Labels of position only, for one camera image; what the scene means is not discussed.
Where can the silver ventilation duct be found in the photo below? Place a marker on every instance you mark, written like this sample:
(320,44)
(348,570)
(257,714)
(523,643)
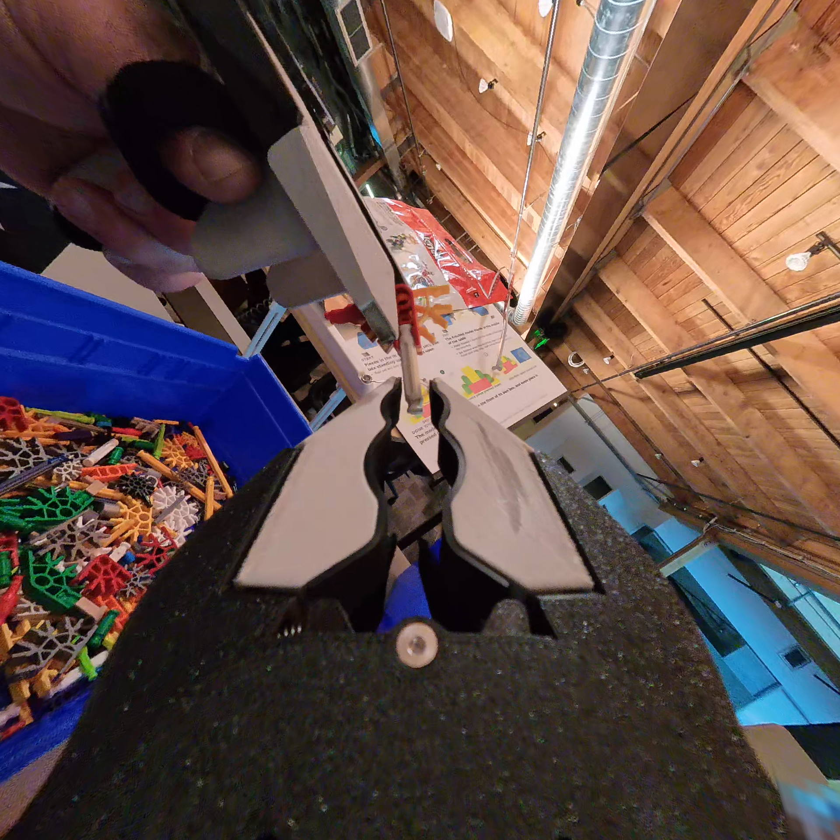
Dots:
(584,131)

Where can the tilted board stand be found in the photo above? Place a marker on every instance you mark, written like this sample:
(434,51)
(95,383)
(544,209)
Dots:
(295,348)

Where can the white instruction sheet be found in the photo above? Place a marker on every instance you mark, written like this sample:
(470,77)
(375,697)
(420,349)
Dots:
(505,374)

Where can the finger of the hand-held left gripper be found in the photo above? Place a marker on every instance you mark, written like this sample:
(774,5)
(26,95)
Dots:
(344,230)

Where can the blue plastic bin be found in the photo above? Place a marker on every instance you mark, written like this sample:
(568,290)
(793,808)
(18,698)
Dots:
(118,348)

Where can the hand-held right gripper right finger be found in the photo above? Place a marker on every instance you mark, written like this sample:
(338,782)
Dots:
(519,505)

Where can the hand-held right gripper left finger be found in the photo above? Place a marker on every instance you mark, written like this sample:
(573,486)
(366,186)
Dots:
(315,505)

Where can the person's left hand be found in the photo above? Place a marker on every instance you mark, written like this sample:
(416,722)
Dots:
(66,92)

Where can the red yellow toy construction piece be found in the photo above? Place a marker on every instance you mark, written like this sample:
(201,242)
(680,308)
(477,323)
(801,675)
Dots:
(407,322)

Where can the pile of colourful toy pieces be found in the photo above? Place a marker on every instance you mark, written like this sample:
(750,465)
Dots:
(92,525)

